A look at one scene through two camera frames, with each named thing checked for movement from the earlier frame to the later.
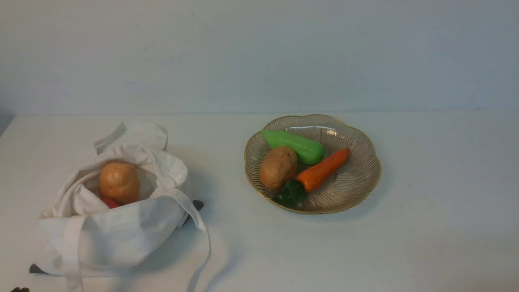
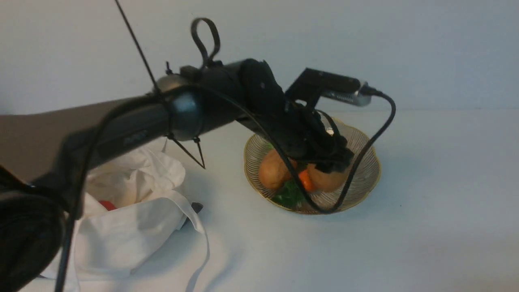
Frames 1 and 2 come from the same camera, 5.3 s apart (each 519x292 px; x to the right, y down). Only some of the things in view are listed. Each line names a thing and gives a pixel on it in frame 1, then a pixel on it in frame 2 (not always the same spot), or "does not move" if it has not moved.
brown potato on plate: x=279 y=167 does not move
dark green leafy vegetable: x=292 y=194 does not move
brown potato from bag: x=120 y=181 -> x=320 y=181
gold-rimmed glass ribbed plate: x=352 y=185 does not move
